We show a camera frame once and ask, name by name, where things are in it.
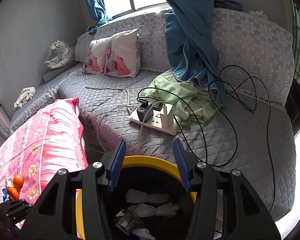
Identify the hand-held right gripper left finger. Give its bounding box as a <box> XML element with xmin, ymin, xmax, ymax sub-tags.
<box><xmin>21</xmin><ymin>139</ymin><xmax>127</xmax><ymax>240</ymax></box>

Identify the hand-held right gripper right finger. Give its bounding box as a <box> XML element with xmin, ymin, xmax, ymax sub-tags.
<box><xmin>172</xmin><ymin>138</ymin><xmax>282</xmax><ymax>240</ymax></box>

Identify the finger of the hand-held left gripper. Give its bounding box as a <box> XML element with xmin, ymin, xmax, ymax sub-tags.
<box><xmin>0</xmin><ymin>199</ymin><xmax>33</xmax><ymax>228</ymax></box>

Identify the orange foil wrapper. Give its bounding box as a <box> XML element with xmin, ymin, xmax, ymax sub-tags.
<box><xmin>5</xmin><ymin>174</ymin><xmax>24</xmax><ymax>202</ymax></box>

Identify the black bin with yellow rim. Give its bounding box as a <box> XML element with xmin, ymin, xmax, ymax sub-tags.
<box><xmin>76</xmin><ymin>156</ymin><xmax>198</xmax><ymax>240</ymax></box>

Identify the white foam fruit net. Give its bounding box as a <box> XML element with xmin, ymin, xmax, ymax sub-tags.
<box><xmin>135</xmin><ymin>227</ymin><xmax>155</xmax><ymax>240</ymax></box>
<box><xmin>130</xmin><ymin>203</ymin><xmax>179</xmax><ymax>218</ymax></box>
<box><xmin>125</xmin><ymin>189</ymin><xmax>169</xmax><ymax>204</ymax></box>

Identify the green foil wrapper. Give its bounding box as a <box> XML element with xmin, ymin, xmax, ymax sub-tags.
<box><xmin>114</xmin><ymin>209</ymin><xmax>144</xmax><ymax>235</ymax></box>

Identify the white power strip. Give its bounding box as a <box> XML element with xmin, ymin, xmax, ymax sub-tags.
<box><xmin>129</xmin><ymin>102</ymin><xmax>183</xmax><ymax>136</ymax></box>

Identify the white charger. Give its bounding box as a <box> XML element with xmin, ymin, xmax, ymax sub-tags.
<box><xmin>161</xmin><ymin>102</ymin><xmax>174</xmax><ymax>128</ymax></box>

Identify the black charger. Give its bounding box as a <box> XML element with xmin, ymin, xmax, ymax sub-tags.
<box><xmin>136</xmin><ymin>99</ymin><xmax>154</xmax><ymax>123</ymax></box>

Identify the green cloth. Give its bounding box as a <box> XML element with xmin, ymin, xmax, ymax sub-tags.
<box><xmin>142</xmin><ymin>70</ymin><xmax>219</xmax><ymax>128</ymax></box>

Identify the pink floral blanket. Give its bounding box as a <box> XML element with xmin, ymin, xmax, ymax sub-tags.
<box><xmin>0</xmin><ymin>97</ymin><xmax>89</xmax><ymax>230</ymax></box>

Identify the baby print pillow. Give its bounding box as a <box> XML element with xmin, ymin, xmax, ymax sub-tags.
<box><xmin>104</xmin><ymin>29</ymin><xmax>140</xmax><ymax>78</ymax></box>
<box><xmin>82</xmin><ymin>37</ymin><xmax>110</xmax><ymax>75</ymax></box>

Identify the dark grey cushion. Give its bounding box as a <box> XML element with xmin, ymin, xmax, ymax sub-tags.
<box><xmin>44</xmin><ymin>65</ymin><xmax>75</xmax><ymax>83</ymax></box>

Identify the beige crumpled cloth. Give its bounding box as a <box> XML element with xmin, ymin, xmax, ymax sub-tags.
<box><xmin>12</xmin><ymin>86</ymin><xmax>36</xmax><ymax>111</ymax></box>

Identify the long blue curtain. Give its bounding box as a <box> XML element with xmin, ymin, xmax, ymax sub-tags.
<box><xmin>154</xmin><ymin>0</ymin><xmax>243</xmax><ymax>105</ymax></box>

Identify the white tiger plush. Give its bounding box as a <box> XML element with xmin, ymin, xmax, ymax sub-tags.
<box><xmin>44</xmin><ymin>40</ymin><xmax>77</xmax><ymax>70</ymax></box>

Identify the short blue curtain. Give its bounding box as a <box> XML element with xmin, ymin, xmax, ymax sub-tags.
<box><xmin>81</xmin><ymin>0</ymin><xmax>113</xmax><ymax>35</ymax></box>

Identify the small white cloth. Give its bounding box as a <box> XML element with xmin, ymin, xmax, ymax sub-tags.
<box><xmin>249</xmin><ymin>10</ymin><xmax>269</xmax><ymax>19</ymax></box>

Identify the white cable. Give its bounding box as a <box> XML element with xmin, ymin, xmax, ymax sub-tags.
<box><xmin>84</xmin><ymin>71</ymin><xmax>132</xmax><ymax>113</ymax></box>

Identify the black cable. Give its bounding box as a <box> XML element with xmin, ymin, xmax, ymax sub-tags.
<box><xmin>208</xmin><ymin>65</ymin><xmax>277</xmax><ymax>213</ymax></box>
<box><xmin>137</xmin><ymin>87</ymin><xmax>238</xmax><ymax>168</ymax></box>

